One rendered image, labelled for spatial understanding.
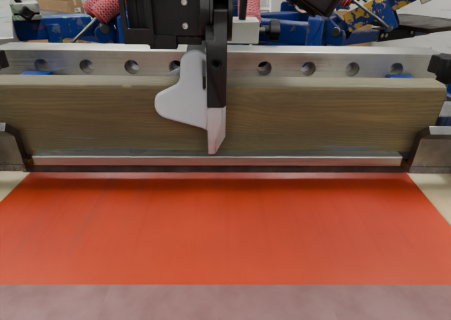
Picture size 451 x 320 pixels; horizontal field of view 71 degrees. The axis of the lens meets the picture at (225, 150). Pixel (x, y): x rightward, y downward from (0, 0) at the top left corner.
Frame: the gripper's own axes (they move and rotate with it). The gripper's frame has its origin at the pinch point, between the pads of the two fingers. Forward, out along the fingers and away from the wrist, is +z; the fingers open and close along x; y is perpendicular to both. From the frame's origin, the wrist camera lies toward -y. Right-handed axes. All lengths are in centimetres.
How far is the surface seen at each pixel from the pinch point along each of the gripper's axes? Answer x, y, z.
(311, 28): -61, -24, -1
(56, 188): 2.3, 16.2, 5.5
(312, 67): -22.2, -14.7, -0.4
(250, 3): -46.0, -6.4, -7.6
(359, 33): -116, -60, 9
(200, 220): 6.9, 1.7, 5.5
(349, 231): 8.2, -11.1, 5.5
